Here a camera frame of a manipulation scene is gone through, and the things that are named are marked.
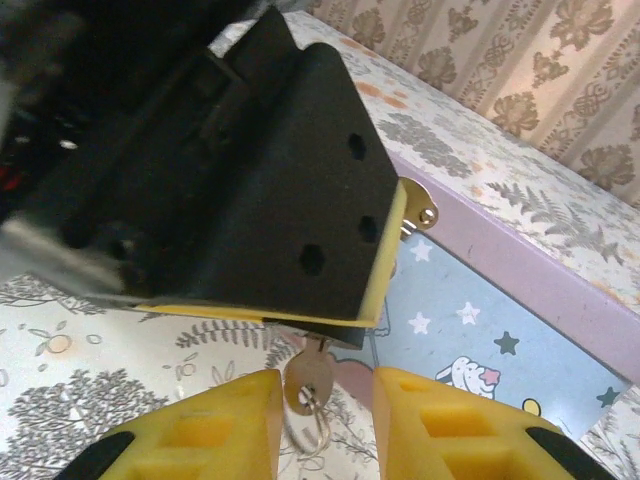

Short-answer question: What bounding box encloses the silver key ring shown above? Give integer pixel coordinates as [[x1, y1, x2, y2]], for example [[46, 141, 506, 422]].
[[283, 394, 332, 457]]

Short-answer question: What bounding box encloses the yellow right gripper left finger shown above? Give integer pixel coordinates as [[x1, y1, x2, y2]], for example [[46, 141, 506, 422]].
[[62, 368, 286, 480]]

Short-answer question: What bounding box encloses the gold box hasp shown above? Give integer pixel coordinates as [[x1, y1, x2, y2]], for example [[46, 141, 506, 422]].
[[394, 176, 441, 242]]

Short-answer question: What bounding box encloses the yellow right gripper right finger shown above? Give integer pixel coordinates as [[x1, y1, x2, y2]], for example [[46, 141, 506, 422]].
[[372, 366, 619, 480]]

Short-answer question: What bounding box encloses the light blue tin box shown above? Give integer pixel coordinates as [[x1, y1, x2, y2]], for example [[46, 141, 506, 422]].
[[327, 149, 640, 442]]

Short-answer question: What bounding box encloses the silver key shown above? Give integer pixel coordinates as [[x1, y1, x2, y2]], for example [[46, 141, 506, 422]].
[[281, 337, 335, 417]]

